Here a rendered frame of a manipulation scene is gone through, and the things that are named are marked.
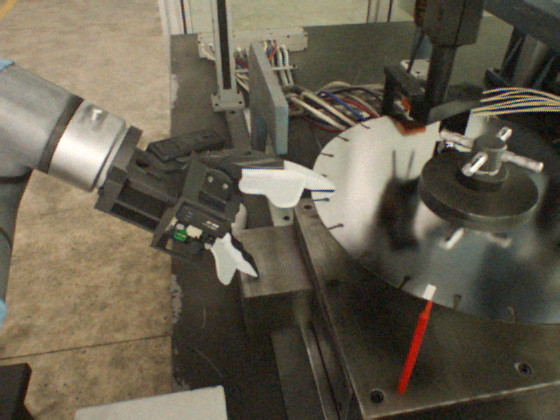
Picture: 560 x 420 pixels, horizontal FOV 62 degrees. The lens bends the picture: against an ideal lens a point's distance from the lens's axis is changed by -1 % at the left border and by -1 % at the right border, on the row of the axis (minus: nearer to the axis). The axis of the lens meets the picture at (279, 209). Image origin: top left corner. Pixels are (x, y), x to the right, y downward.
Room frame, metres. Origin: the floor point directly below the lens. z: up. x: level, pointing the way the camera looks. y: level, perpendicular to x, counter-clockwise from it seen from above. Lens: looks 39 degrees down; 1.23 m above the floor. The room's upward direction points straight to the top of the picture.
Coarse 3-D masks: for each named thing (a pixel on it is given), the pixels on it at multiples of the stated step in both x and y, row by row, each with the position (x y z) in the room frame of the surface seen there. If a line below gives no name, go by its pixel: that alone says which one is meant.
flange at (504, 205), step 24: (432, 168) 0.40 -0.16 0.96; (456, 168) 0.39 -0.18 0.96; (504, 168) 0.37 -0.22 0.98; (432, 192) 0.36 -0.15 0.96; (456, 192) 0.35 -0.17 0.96; (480, 192) 0.35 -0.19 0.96; (504, 192) 0.35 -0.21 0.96; (528, 192) 0.36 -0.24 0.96; (456, 216) 0.33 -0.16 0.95; (480, 216) 0.32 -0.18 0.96; (504, 216) 0.32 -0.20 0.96; (528, 216) 0.33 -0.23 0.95
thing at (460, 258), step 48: (336, 144) 0.46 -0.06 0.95; (384, 144) 0.46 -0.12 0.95; (432, 144) 0.46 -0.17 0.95; (528, 144) 0.46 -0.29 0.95; (336, 192) 0.37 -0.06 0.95; (384, 192) 0.37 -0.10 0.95; (336, 240) 0.30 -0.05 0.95; (384, 240) 0.30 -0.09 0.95; (432, 240) 0.30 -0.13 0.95; (480, 240) 0.30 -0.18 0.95; (528, 240) 0.30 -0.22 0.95; (480, 288) 0.24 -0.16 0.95; (528, 288) 0.24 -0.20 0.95
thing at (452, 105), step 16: (448, 48) 0.43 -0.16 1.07; (432, 64) 0.44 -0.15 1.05; (448, 64) 0.43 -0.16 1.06; (432, 80) 0.43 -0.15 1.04; (448, 80) 0.43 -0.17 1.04; (432, 96) 0.43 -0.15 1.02; (448, 96) 0.45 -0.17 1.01; (464, 96) 0.45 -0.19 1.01; (480, 96) 0.46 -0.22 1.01; (416, 112) 0.43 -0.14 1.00; (432, 112) 0.42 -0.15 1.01; (448, 112) 0.44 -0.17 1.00; (464, 112) 0.45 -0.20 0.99; (448, 128) 0.45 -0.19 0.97; (464, 128) 0.45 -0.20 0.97
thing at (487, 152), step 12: (444, 132) 0.40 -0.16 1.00; (504, 132) 0.40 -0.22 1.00; (468, 144) 0.38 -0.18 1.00; (480, 144) 0.37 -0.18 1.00; (492, 144) 0.37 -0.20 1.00; (504, 144) 0.37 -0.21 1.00; (480, 156) 0.36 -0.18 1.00; (492, 156) 0.36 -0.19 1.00; (504, 156) 0.36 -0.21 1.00; (516, 156) 0.36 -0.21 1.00; (468, 168) 0.34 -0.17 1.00; (480, 168) 0.36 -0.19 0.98; (492, 168) 0.36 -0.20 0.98; (528, 168) 0.35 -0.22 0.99; (540, 168) 0.34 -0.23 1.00
